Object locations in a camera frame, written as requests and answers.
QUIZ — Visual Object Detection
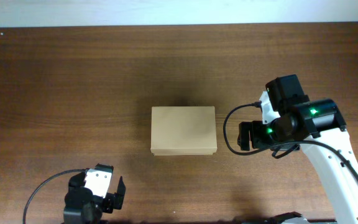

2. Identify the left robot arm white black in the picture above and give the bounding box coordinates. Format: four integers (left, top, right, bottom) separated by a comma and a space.
63, 172, 126, 224

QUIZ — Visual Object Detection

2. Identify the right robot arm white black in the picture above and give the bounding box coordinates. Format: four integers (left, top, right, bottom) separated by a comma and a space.
237, 75, 358, 223

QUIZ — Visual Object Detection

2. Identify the brown cardboard box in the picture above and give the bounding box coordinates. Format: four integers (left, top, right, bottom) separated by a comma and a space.
150, 106, 218, 156

